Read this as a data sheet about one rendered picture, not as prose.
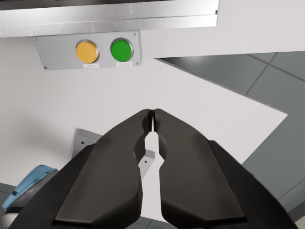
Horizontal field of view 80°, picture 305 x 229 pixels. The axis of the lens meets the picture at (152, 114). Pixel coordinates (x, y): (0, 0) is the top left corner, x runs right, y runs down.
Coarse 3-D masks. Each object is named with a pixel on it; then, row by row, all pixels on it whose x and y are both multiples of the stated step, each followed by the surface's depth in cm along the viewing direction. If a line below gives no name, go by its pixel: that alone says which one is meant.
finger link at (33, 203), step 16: (80, 160) 8; (64, 176) 8; (48, 192) 7; (64, 192) 7; (32, 208) 6; (48, 208) 6; (16, 224) 6; (32, 224) 6; (48, 224) 6; (64, 224) 6
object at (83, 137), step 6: (78, 132) 58; (84, 132) 59; (90, 132) 60; (78, 138) 58; (84, 138) 58; (90, 138) 58; (96, 138) 59; (78, 144) 59; (84, 144) 59; (78, 150) 61; (72, 156) 62; (144, 156) 61; (150, 156) 62; (144, 162) 63; (150, 162) 63; (144, 168) 64; (144, 174) 66
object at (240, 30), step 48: (48, 0) 41; (96, 0) 41; (144, 0) 41; (240, 0) 41; (288, 0) 41; (0, 48) 47; (144, 48) 46; (192, 48) 46; (240, 48) 46; (288, 48) 46
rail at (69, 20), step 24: (120, 0) 32; (168, 0) 32; (192, 0) 32; (216, 0) 32; (0, 24) 35; (24, 24) 35; (48, 24) 35; (72, 24) 35; (96, 24) 35; (120, 24) 34; (144, 24) 34; (168, 24) 34; (192, 24) 34; (216, 24) 34
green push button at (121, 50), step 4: (120, 40) 35; (124, 40) 36; (116, 44) 35; (120, 44) 35; (124, 44) 35; (128, 44) 35; (112, 48) 36; (116, 48) 36; (120, 48) 36; (124, 48) 36; (128, 48) 36; (112, 52) 36; (116, 52) 36; (120, 52) 36; (124, 52) 36; (128, 52) 36; (116, 56) 36; (120, 56) 36; (124, 56) 36; (128, 56) 36; (120, 60) 37; (124, 60) 37
